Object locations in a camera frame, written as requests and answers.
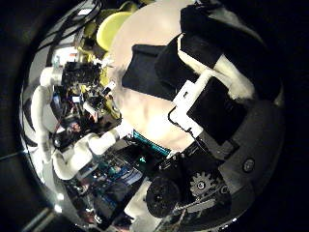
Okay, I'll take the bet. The teal light strip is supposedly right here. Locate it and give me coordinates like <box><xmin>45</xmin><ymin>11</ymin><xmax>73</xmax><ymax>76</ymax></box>
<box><xmin>131</xmin><ymin>130</ymin><xmax>172</xmax><ymax>158</ymax></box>

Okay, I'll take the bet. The black piece of clothing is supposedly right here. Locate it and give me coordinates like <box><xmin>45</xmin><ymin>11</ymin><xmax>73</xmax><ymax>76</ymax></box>
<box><xmin>121</xmin><ymin>3</ymin><xmax>279</xmax><ymax>102</ymax></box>

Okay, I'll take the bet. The black overhead cable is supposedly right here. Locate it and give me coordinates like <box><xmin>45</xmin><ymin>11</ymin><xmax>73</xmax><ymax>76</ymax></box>
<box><xmin>44</xmin><ymin>0</ymin><xmax>104</xmax><ymax>49</ymax></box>

